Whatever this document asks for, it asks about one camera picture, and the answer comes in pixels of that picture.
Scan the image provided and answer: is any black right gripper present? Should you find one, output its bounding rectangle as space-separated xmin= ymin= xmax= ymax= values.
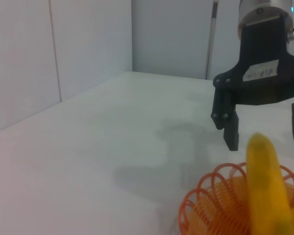
xmin=213 ymin=15 xmax=294 ymax=106

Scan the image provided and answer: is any yellow banana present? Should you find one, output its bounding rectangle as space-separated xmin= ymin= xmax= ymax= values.
xmin=245 ymin=133 xmax=294 ymax=235

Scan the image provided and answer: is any orange plastic woven basket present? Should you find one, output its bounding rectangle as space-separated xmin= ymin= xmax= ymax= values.
xmin=178 ymin=162 xmax=294 ymax=235

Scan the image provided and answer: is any dark vertical pole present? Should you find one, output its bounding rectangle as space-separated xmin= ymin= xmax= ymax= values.
xmin=205 ymin=0 xmax=218 ymax=80

